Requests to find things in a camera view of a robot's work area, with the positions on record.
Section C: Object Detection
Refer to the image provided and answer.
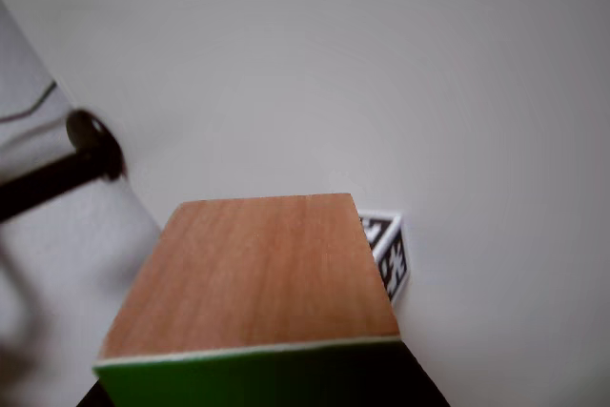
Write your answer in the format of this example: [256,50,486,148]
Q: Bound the thin dark cable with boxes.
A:
[0,81,58,123]

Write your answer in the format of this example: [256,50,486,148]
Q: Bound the wooden cube with green face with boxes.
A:
[91,192,406,407]

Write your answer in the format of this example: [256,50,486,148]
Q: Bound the wooden cube with marker stickers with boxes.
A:
[356,209,412,306]

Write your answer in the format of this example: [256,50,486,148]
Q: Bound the black rod with round end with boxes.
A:
[0,108,128,223]

